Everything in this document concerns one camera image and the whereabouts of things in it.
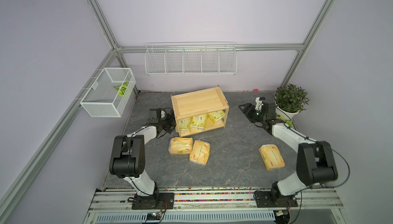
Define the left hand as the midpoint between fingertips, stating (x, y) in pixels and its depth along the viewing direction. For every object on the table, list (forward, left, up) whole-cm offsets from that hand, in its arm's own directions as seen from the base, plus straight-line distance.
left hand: (180, 119), depth 93 cm
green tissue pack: (-2, -2, -4) cm, 5 cm away
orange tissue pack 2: (-20, -11, -5) cm, 23 cm away
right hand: (+1, -36, +7) cm, 37 cm away
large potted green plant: (+1, -65, +11) cm, 66 cm away
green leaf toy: (+8, +29, +20) cm, 37 cm away
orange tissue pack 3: (-26, -50, -5) cm, 56 cm away
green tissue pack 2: (-1, -11, -4) cm, 11 cm away
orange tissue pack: (-15, +1, -7) cm, 16 cm away
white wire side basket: (+6, +37, +17) cm, 41 cm away
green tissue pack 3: (+3, -23, -3) cm, 23 cm away
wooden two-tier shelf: (+5, -19, +11) cm, 22 cm away
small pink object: (+31, -60, -11) cm, 68 cm away
